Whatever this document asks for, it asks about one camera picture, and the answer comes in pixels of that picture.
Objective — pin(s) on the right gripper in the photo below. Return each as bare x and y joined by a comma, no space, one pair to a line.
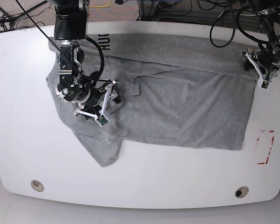
95,102

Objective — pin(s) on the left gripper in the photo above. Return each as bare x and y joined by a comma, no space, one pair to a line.
265,62

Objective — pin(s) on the grey T-shirt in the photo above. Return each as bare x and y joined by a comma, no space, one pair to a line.
176,90

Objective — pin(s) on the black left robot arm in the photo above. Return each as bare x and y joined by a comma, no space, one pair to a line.
268,12

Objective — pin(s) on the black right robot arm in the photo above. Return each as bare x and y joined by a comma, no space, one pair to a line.
70,28

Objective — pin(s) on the red tape rectangle marking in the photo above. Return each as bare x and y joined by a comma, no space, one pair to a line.
264,146

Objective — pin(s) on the black tripod stand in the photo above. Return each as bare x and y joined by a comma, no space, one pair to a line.
10,22

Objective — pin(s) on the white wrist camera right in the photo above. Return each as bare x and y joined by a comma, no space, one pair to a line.
102,120

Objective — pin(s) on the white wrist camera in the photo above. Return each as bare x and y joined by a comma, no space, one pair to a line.
264,84
102,120

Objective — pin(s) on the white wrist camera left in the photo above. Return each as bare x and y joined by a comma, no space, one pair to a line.
264,84

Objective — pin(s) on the left table cable grommet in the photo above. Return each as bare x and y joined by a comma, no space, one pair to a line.
37,186

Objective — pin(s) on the table cable grommet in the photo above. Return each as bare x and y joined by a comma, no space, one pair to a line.
37,186
241,192

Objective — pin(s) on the metal equipment frame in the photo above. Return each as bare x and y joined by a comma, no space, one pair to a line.
147,9

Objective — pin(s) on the right table cable grommet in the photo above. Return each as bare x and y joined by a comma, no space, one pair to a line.
241,192

